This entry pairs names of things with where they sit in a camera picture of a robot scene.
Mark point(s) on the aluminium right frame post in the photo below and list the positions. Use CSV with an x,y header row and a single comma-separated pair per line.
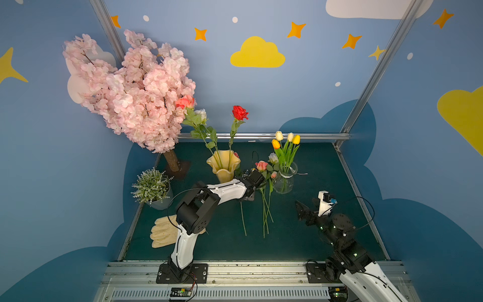
x,y
393,46

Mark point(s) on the red rose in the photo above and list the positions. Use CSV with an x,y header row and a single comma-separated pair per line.
x,y
240,114

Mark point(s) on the aluminium front rail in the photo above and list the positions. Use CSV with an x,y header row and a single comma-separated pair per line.
x,y
235,281

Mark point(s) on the right circuit board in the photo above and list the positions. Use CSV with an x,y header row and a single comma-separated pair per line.
x,y
338,294

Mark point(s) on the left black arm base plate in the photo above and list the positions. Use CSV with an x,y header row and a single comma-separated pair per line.
x,y
170,274

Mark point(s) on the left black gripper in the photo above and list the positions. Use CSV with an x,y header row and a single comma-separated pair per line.
x,y
255,179

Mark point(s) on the small green potted plant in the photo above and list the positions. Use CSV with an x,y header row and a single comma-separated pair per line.
x,y
153,188

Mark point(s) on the pink cherry blossom tree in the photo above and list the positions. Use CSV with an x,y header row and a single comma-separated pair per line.
x,y
138,99

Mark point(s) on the cream white tulip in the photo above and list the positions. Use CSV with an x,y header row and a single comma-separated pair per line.
x,y
287,146

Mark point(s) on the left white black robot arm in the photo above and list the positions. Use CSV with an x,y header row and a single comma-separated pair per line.
x,y
196,210

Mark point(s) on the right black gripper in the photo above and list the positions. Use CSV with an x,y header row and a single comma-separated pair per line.
x,y
307,214

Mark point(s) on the clear glass vase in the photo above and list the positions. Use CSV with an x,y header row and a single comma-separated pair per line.
x,y
284,181

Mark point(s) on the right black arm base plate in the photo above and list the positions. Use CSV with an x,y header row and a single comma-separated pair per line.
x,y
318,273

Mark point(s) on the circuit board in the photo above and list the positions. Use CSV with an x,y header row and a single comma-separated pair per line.
x,y
338,294
180,293

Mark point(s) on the aluminium frame post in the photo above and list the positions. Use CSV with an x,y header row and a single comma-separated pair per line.
x,y
393,46
106,21

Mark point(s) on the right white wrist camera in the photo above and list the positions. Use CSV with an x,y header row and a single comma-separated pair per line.
x,y
326,203

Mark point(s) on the beige cloth glove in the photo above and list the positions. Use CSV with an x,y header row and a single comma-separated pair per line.
x,y
164,232

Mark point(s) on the pale pink tulip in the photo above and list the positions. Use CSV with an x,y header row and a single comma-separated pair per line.
x,y
279,136

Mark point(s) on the yellow wavy glass vase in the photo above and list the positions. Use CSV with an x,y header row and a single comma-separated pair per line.
x,y
224,163

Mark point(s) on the aluminium left frame post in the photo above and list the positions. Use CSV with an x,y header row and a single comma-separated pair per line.
x,y
106,21

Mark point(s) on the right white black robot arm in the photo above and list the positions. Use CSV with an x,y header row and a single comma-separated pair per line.
x,y
350,263

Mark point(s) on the left circuit board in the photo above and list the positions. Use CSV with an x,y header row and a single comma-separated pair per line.
x,y
180,293

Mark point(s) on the orange yellow tulip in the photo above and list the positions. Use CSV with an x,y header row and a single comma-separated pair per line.
x,y
280,152

